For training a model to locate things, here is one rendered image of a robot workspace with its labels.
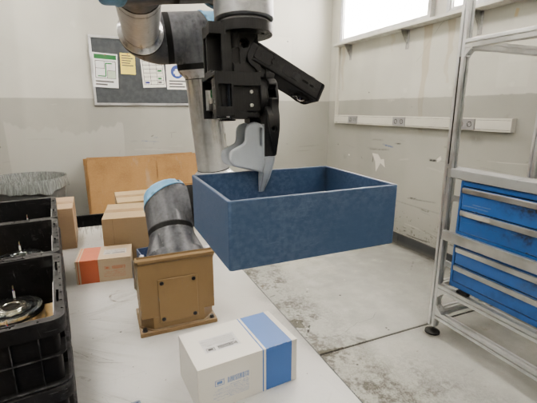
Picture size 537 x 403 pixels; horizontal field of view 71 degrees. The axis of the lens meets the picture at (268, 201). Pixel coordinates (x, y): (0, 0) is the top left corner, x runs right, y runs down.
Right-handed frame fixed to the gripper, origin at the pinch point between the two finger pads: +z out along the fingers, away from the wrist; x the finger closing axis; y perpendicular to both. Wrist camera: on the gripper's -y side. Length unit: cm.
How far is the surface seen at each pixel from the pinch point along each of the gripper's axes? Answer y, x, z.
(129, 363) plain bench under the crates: 20, -31, 40
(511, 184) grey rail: -138, -62, 17
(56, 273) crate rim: 30.5, -27.5, 17.6
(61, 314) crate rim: 28.1, -11.3, 18.7
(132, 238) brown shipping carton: 15, -89, 28
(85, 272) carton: 30, -75, 33
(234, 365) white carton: 2.3, -11.5, 34.1
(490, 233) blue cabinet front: -140, -72, 41
